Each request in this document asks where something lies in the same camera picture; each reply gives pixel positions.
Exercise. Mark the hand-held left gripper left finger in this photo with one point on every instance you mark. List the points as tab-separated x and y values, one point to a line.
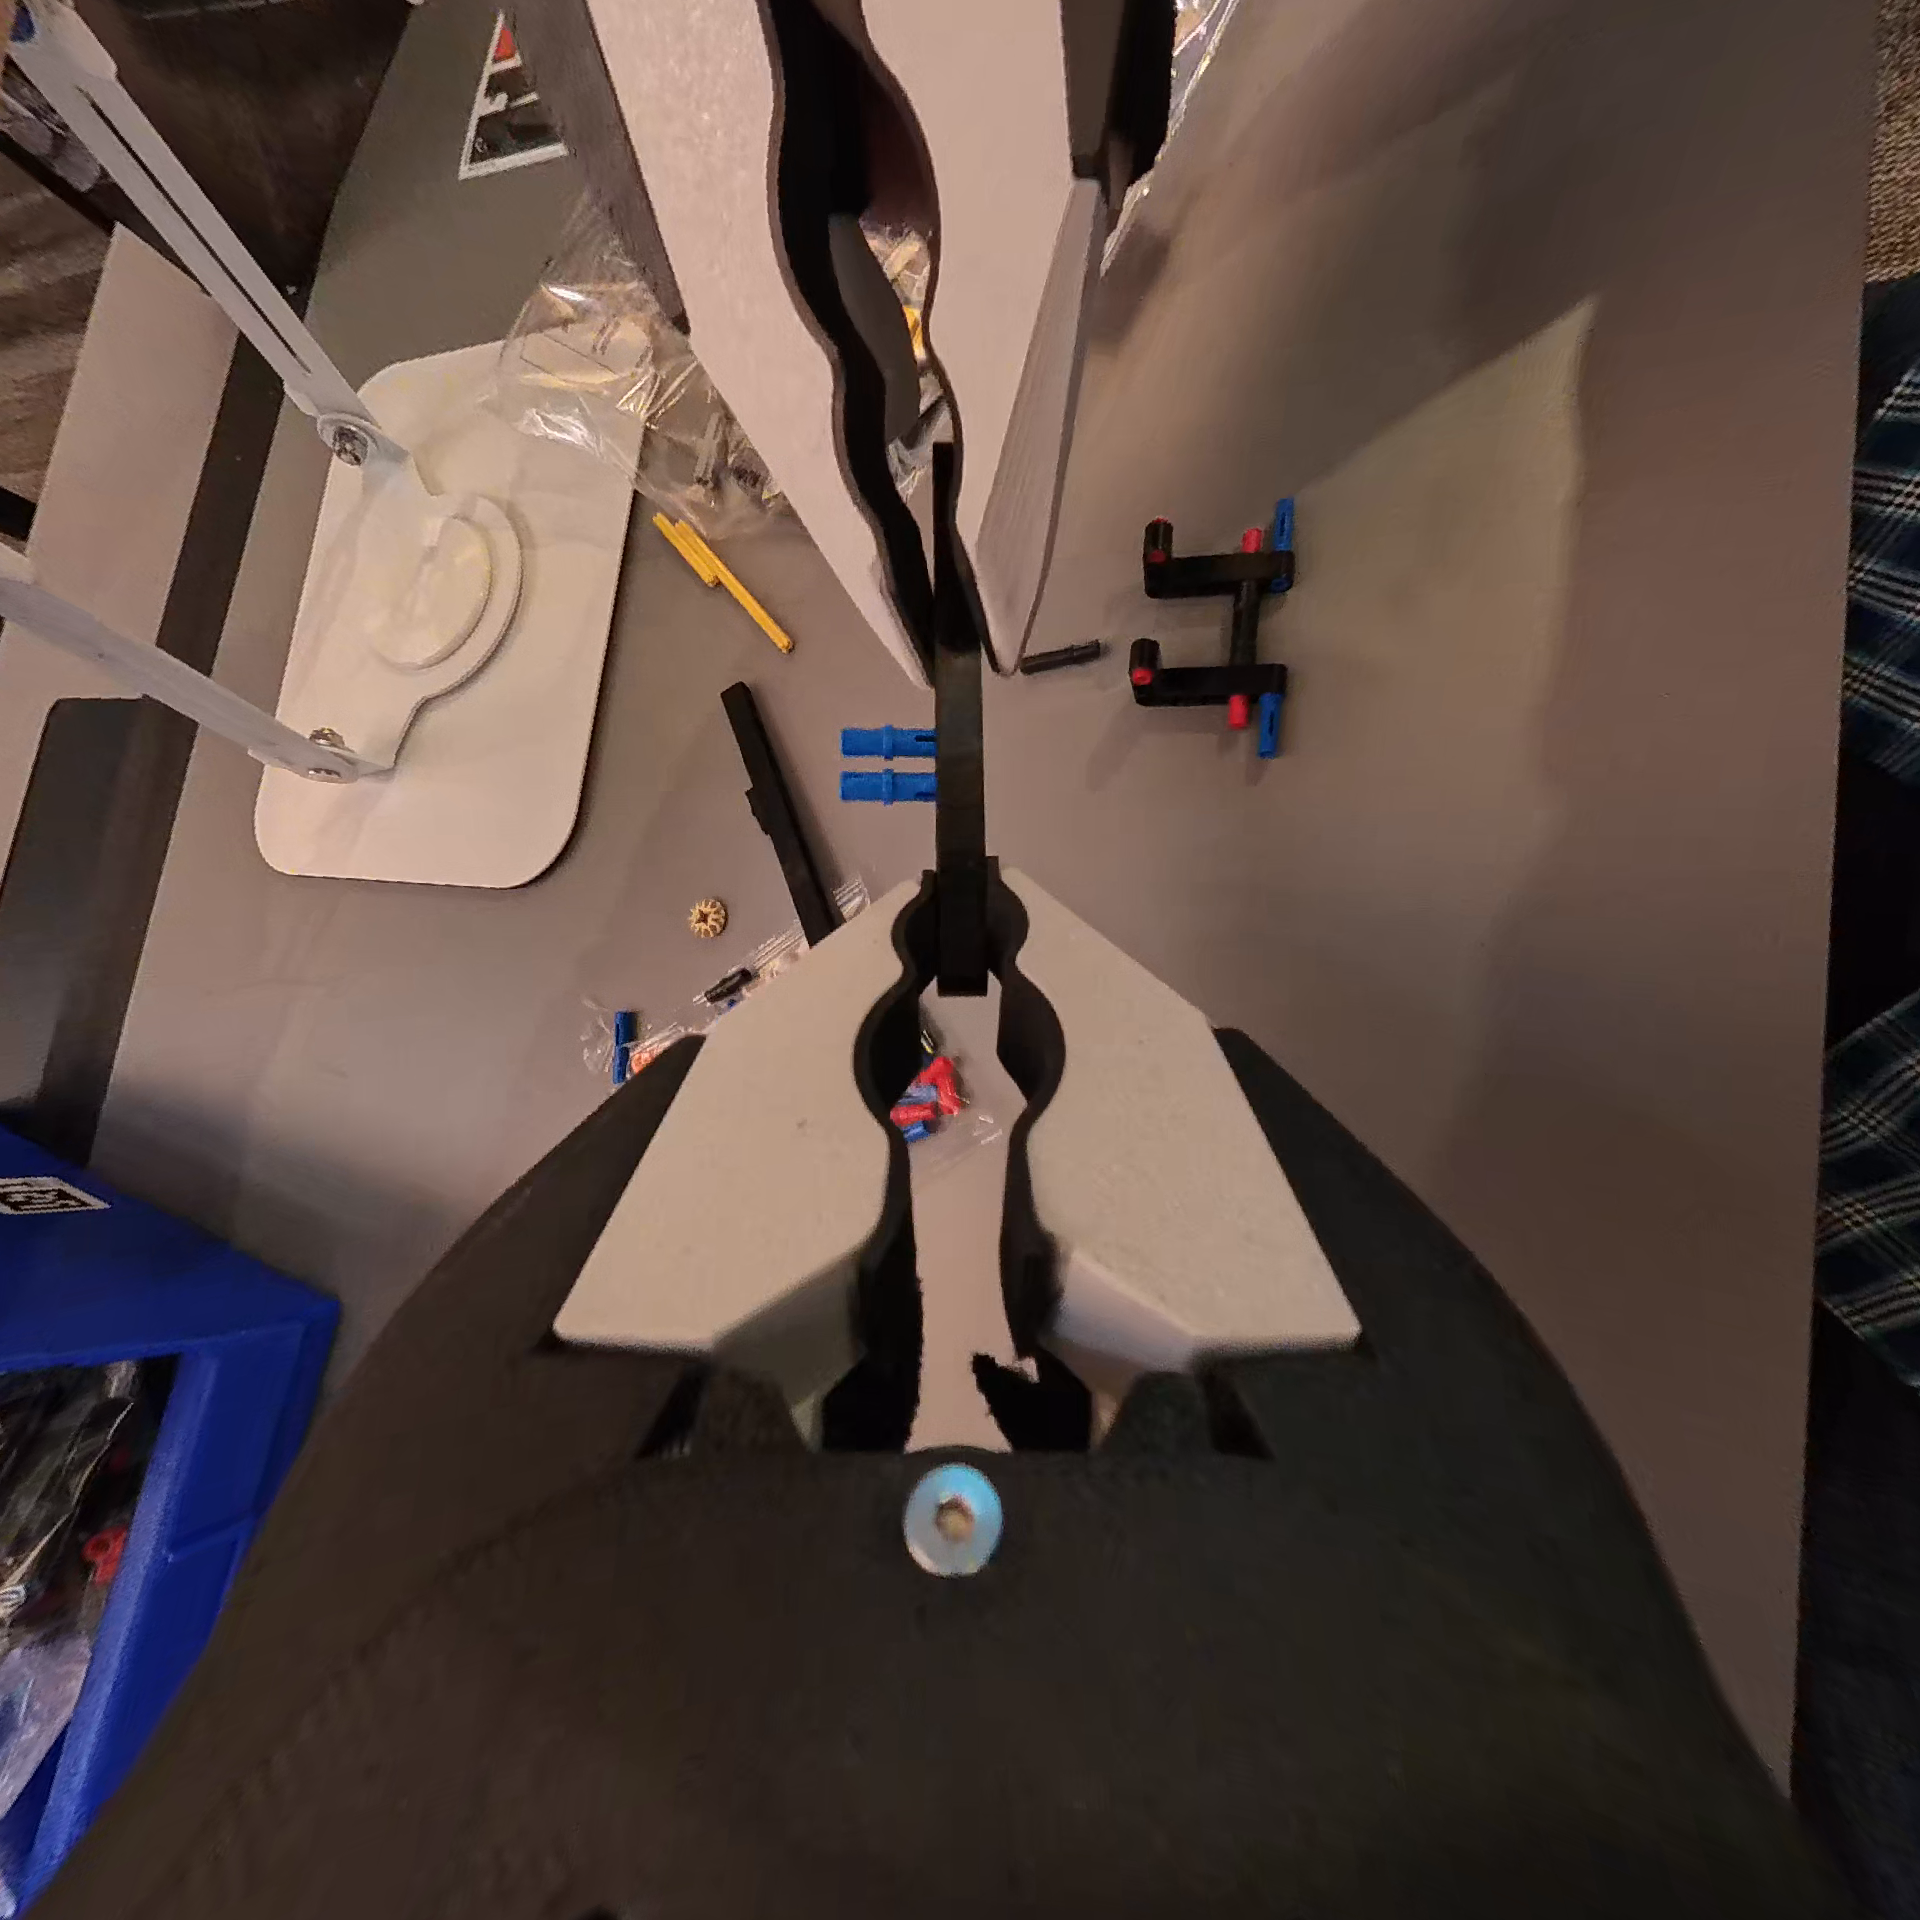
721	1201

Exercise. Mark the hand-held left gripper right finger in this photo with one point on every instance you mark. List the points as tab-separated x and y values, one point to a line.
1184	1201

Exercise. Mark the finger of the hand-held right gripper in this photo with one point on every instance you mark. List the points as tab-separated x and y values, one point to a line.
721	196
1003	224

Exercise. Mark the blue lego pin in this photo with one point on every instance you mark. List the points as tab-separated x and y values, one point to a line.
625	1046
885	792
885	743

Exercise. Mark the black lego pin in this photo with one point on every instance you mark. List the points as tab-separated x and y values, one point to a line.
1058	657
729	984

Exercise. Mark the clear bag of lego pieces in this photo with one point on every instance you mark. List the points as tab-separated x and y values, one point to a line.
926	1108

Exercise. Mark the tan lego gear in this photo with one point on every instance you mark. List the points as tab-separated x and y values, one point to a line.
709	918

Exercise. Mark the yellow lego axle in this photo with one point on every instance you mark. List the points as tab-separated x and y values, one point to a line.
685	549
744	597

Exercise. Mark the long black lego beam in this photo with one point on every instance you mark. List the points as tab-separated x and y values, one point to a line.
780	809

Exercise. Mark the lego bags in bin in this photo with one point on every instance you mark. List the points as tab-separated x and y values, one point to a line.
76	1500

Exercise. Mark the crinkled clear plastic bag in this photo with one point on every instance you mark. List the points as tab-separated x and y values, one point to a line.
598	346

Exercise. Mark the dark printed booklet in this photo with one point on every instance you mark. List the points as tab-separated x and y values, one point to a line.
516	105

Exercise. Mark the blue storage bin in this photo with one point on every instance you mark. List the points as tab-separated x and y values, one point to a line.
195	1290

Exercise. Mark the white stand base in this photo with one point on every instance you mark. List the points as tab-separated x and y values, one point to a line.
450	720

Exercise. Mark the blue plaid cloth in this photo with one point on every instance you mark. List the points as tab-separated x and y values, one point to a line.
1875	1172

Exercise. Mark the black lego frame assembly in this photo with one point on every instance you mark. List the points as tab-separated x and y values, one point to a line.
1244	599

